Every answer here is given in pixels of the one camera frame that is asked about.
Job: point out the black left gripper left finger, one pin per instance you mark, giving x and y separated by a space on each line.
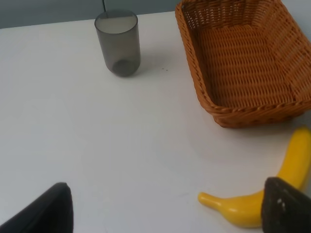
52 212

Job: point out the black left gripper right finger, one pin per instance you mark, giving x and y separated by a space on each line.
284 209

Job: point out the brown wicker basket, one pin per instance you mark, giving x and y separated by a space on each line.
249 60

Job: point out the yellow plastic banana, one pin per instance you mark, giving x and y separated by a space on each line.
244 211

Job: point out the grey translucent plastic cup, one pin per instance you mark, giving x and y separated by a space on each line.
118 36

